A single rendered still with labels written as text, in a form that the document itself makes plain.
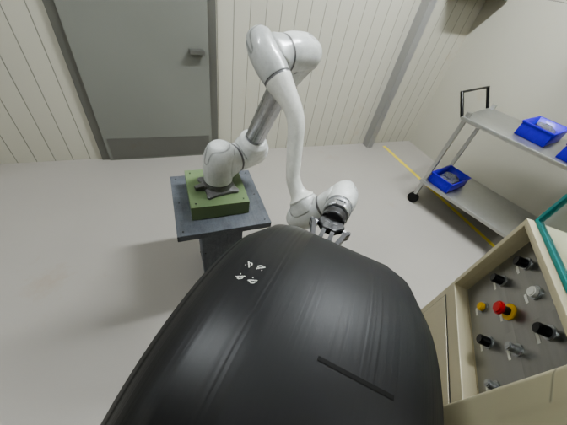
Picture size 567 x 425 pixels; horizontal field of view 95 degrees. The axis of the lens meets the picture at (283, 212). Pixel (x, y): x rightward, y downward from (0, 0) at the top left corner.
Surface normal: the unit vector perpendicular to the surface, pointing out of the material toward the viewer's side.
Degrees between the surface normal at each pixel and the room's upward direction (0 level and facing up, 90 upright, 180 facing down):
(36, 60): 90
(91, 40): 90
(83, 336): 0
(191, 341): 19
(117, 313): 0
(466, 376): 0
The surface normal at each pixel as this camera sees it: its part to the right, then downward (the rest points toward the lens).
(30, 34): 0.35, 0.69
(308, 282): 0.23, -0.80
